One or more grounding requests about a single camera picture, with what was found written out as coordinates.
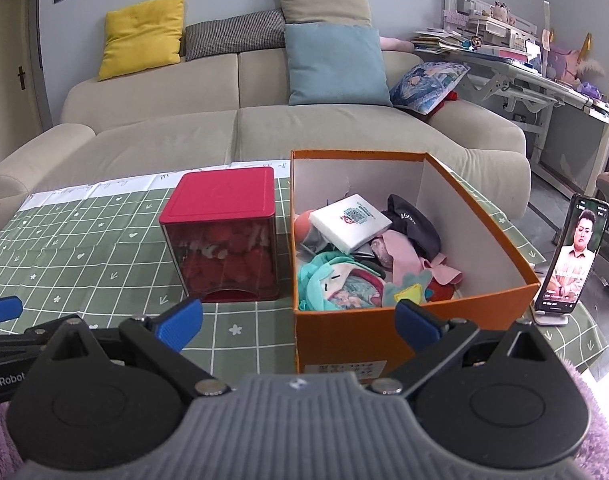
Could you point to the pink satin pouch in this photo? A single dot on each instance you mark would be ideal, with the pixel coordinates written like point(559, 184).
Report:
point(383, 250)

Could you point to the blue printed cushion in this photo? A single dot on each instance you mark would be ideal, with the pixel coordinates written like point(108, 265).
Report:
point(427, 85)

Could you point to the smartphone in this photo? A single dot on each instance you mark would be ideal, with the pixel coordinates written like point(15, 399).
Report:
point(579, 260)

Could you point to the green grid tablecloth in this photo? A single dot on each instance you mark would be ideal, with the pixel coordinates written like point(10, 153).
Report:
point(84, 260)

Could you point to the black cap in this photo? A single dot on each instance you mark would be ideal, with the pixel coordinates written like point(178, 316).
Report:
point(414, 225)

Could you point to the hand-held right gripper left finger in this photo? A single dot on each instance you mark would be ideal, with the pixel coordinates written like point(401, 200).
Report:
point(177, 324)

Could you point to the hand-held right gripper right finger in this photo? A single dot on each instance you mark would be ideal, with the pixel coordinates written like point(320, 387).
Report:
point(414, 327)

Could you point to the stack of books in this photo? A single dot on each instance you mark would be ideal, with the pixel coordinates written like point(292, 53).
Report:
point(437, 40)

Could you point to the white tissue packet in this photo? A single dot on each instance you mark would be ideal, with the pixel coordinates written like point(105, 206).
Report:
point(352, 220)

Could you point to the small red item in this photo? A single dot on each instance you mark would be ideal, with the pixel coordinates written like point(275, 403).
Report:
point(450, 95)

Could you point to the red lidded clear box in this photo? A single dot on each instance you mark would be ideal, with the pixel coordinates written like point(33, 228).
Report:
point(219, 195)

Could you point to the purple unicorn plush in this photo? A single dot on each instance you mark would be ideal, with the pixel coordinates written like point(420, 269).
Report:
point(564, 62)

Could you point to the teal-haired plush doll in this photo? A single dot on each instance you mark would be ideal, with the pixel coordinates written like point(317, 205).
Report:
point(334, 285)

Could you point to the pink soft ball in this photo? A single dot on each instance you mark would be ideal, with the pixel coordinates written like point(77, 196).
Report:
point(303, 221)

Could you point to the laptop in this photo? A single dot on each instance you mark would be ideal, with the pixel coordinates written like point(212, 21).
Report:
point(533, 56)

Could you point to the taupe cushion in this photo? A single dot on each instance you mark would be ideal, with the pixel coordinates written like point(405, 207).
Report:
point(324, 2)

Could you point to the white study desk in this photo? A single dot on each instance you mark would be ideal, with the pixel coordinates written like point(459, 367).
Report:
point(569, 155)

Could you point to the orange cardboard box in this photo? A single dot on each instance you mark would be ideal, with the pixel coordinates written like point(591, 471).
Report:
point(344, 340)

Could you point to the small purple plush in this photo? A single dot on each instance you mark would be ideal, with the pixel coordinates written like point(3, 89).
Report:
point(591, 89)

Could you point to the light blue cushion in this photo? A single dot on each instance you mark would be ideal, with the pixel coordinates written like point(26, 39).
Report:
point(334, 65)

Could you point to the white desk shelf organizer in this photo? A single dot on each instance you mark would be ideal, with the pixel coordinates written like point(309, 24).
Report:
point(489, 25)

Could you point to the grey-green plush toy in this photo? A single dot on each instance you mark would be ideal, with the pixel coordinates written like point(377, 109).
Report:
point(409, 290)

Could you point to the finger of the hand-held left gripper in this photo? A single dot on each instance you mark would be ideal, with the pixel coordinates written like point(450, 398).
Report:
point(14, 346)
point(2, 307)

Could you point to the pink cloth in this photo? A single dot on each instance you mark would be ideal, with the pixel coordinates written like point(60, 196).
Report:
point(409, 255)

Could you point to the red fabric item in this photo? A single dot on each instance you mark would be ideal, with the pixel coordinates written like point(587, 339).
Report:
point(442, 290)

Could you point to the cream door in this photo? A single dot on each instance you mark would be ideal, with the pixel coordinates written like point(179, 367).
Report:
point(9, 60)

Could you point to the grey checked cushion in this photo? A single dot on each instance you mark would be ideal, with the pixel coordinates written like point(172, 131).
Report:
point(234, 35)

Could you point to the yellow cushion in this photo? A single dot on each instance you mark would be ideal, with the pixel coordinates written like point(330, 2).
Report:
point(142, 35)

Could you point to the beige sofa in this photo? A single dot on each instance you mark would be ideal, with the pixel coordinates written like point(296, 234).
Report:
point(159, 145)

